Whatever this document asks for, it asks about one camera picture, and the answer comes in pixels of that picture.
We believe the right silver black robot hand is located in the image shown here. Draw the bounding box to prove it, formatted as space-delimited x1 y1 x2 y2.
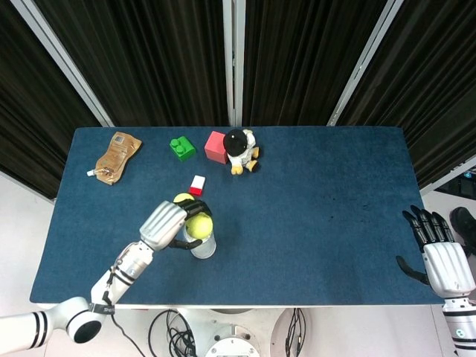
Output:
396 205 476 299

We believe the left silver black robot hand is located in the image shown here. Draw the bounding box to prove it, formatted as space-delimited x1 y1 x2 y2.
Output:
139 199 213 253

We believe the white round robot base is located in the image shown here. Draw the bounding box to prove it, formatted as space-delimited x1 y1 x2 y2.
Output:
203 322 260 357

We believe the clear plastic cup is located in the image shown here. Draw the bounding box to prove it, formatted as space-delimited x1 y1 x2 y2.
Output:
181 222 218 260

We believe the black shoe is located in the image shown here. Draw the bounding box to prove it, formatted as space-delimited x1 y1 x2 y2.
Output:
449 206 476 257

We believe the small red white box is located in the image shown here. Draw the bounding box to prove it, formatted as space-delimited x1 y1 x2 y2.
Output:
187 175 207 197

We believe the green toy building brick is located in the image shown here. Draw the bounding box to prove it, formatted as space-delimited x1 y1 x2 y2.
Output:
169 135 197 162

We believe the brown spouted drink pouch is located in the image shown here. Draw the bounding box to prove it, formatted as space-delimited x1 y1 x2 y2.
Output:
86 131 143 186

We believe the red pink cube block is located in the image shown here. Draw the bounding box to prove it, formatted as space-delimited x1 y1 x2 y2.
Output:
204 130 229 164

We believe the black headed plush doll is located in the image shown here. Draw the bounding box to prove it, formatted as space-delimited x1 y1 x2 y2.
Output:
222 128 261 176

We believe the blue felt table mat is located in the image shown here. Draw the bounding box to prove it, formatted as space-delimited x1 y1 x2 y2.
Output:
29 126 443 307

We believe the black pleated curtain panel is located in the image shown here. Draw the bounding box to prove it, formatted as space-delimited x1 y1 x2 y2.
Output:
0 0 104 201
33 0 231 128
241 0 390 128
336 0 476 190

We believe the black coiled cable bundle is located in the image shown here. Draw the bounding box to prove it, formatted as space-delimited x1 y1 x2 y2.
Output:
149 309 197 357

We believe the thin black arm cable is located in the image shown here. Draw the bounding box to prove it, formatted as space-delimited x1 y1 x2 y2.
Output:
103 260 147 357

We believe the black hanging cable bundle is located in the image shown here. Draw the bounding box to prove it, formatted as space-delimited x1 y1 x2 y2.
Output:
283 307 309 357

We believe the grey upright frame post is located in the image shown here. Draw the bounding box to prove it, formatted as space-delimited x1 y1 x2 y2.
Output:
222 0 247 127

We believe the grey slanted frame post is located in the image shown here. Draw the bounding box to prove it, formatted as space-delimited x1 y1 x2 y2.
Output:
326 0 402 128
10 0 115 128

